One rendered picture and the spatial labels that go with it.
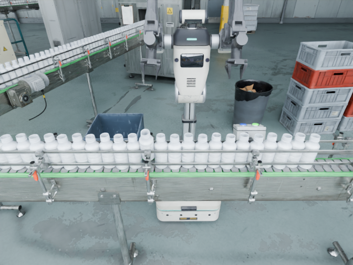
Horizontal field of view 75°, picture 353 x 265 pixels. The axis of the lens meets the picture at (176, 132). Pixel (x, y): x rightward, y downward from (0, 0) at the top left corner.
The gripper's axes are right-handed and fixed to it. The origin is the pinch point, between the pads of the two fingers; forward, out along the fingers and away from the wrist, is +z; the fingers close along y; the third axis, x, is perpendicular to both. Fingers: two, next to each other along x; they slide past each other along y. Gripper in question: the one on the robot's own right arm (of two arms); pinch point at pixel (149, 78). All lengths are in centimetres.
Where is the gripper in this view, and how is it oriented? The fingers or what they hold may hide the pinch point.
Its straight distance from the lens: 126.4
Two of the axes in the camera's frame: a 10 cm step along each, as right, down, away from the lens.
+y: 10.0, 0.5, 0.8
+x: -0.8, -1.1, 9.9
